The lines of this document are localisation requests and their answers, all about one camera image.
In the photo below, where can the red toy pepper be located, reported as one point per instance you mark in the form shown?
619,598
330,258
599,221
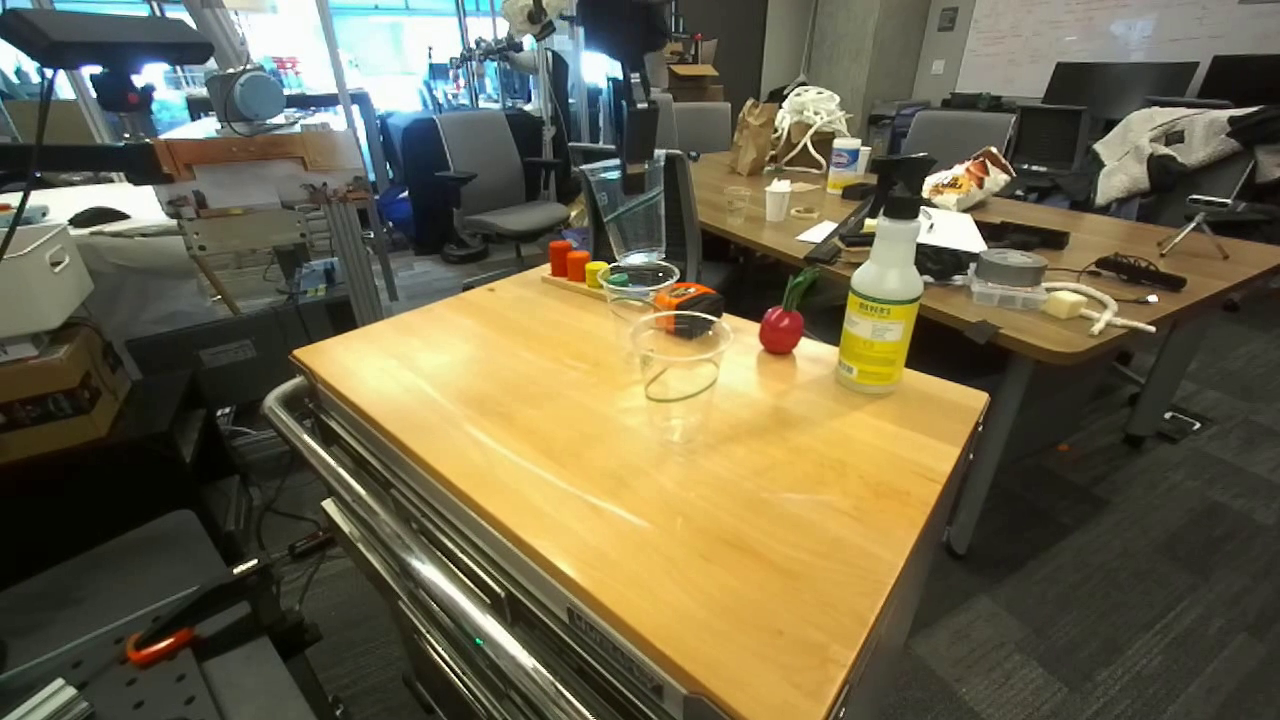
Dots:
782,328

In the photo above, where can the wooden stacking toy base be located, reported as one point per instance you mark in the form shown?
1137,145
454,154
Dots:
579,287

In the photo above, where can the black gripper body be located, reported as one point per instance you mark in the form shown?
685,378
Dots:
642,120

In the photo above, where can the steel tool cart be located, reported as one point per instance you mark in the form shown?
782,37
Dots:
534,625

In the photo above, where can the white box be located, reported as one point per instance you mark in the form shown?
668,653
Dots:
36,273

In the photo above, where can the white cloth bag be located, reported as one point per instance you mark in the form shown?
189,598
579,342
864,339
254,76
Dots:
1166,140

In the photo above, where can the white papers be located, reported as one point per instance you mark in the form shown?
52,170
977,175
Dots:
948,229

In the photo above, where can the dark gray office chair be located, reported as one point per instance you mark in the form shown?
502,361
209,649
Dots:
685,252

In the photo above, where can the snack bag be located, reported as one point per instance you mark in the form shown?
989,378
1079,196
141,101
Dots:
971,179

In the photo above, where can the red toy cylinder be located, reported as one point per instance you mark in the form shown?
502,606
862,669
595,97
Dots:
560,258

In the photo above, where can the black monitor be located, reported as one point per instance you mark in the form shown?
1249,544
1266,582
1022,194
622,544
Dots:
1120,84
1240,76

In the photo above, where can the yellow toy cylinder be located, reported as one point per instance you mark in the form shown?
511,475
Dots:
599,273

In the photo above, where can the small white cup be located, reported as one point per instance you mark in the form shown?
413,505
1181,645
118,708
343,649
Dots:
779,202

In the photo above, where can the gray tape roll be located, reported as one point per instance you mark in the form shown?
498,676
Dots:
1011,270

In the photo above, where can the orange toy cylinder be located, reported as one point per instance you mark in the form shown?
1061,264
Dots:
579,264

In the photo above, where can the white canister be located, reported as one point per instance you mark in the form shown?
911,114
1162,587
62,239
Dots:
844,162

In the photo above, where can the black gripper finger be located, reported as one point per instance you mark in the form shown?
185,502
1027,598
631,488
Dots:
685,204
661,202

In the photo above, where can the gray armrest office chair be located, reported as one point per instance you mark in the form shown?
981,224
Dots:
484,167

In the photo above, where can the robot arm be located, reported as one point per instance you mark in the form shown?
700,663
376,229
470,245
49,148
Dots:
614,25

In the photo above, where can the brown paper bag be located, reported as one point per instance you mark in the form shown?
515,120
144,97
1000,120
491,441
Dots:
753,137

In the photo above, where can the black remote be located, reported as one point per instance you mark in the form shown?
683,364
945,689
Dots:
1137,270

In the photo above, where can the orange black tape measure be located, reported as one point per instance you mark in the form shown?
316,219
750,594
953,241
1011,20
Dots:
694,306

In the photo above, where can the orange rimmed glass bowl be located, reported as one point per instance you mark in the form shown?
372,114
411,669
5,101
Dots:
642,296

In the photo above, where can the cardboard box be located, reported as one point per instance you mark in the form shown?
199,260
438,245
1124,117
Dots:
52,386

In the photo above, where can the white yellow spray bottle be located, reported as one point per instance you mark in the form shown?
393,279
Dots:
880,313

